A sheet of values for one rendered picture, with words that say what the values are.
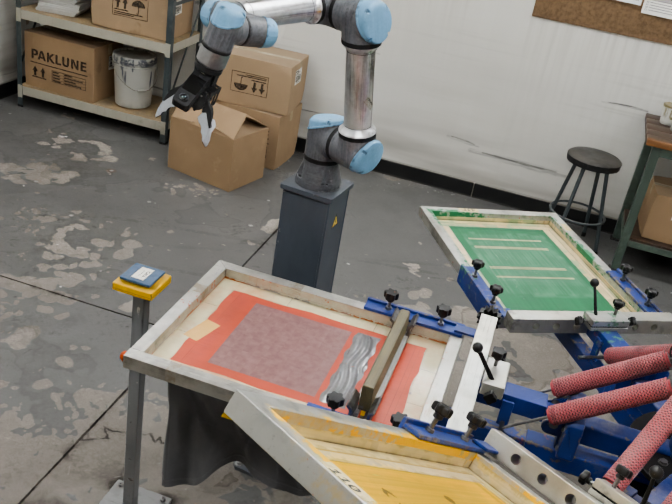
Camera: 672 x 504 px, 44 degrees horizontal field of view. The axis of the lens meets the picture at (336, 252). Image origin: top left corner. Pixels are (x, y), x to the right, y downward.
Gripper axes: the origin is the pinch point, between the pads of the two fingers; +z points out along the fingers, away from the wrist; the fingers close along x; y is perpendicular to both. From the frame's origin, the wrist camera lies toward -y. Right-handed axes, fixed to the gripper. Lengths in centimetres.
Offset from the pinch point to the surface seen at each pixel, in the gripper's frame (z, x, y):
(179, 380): 44, -33, -29
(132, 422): 107, -18, 10
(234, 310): 46, -32, 10
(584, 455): 20, -131, -1
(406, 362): 31, -81, 10
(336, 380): 35, -67, -9
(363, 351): 34, -70, 9
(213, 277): 46, -20, 18
